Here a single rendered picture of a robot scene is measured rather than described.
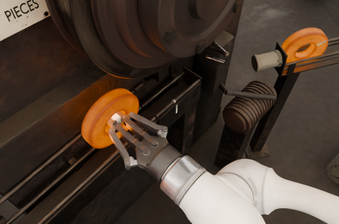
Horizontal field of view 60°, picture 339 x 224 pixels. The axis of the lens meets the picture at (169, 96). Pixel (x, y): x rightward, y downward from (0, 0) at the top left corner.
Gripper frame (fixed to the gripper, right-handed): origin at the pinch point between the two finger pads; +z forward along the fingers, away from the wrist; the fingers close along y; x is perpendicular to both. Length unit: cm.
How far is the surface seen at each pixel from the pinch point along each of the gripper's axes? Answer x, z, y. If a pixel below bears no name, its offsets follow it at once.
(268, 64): -15, -15, 56
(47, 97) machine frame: 3.7, 11.1, -8.1
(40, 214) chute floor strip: -19.9, 0.8, -25.1
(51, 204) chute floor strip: -19.7, 0.9, -21.9
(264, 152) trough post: -81, -28, 68
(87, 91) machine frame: 2.7, 6.8, -0.4
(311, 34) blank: -4, -21, 67
